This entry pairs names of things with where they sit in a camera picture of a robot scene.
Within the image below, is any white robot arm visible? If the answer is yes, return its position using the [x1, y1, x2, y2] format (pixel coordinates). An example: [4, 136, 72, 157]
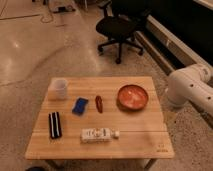
[165, 63, 213, 116]

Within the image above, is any orange ceramic bowl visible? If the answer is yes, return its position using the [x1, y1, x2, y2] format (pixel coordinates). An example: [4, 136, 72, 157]
[117, 84, 149, 111]

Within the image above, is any blue sponge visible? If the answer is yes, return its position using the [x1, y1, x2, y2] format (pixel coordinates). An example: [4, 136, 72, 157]
[72, 98, 89, 115]

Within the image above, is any white plastic cup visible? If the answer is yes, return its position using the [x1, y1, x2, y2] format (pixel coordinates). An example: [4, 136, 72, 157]
[48, 78, 68, 100]

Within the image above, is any white plastic bottle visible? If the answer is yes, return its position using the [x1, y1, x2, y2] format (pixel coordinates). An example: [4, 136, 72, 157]
[81, 128, 120, 143]

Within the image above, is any wooden table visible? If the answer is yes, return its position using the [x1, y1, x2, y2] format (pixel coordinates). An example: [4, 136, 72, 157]
[25, 77, 174, 160]

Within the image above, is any black office chair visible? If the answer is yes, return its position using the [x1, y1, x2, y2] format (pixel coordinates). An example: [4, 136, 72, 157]
[96, 0, 149, 64]

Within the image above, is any floor cable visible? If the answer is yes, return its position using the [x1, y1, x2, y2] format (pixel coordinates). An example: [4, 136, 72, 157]
[0, 2, 54, 24]

